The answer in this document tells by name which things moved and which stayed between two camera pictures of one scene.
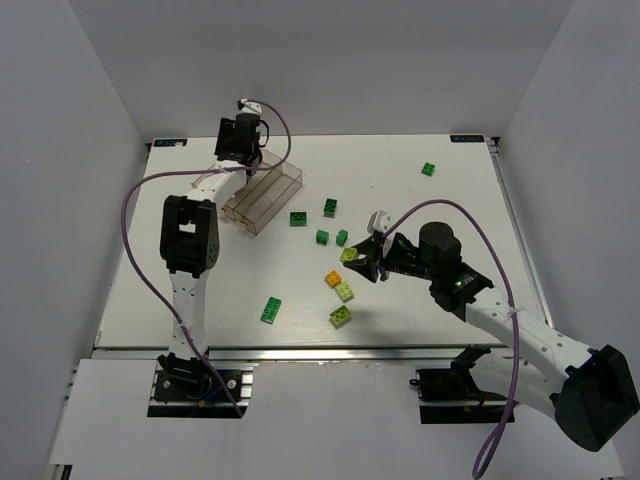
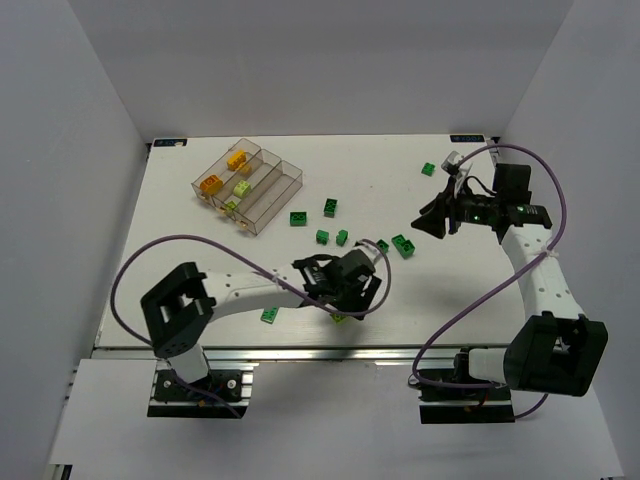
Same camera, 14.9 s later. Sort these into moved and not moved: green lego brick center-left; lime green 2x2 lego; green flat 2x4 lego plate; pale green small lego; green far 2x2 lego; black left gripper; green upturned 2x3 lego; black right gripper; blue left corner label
Moved: black left gripper; black right gripper; pale green small lego
Not moved: green flat 2x4 lego plate; green far 2x2 lego; lime green 2x2 lego; blue left corner label; green upturned 2x3 lego; green lego brick center-left
